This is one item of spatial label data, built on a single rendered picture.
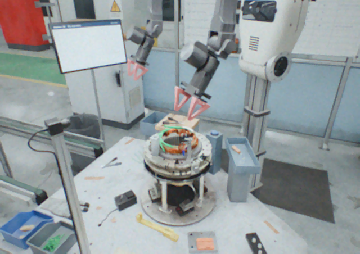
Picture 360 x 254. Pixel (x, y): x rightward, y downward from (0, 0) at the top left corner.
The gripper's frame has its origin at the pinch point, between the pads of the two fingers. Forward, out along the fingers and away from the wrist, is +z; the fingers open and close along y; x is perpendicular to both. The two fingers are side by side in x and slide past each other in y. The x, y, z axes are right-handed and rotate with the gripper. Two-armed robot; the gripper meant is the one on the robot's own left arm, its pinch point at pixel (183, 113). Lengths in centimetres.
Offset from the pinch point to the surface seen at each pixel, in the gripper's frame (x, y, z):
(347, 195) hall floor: 237, -12, 15
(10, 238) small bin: -21, -35, 82
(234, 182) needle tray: 54, -6, 23
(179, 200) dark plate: 42, -21, 46
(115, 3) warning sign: 57, -307, -56
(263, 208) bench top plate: 70, 5, 28
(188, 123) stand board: 44, -45, 12
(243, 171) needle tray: 45.4, 1.0, 13.7
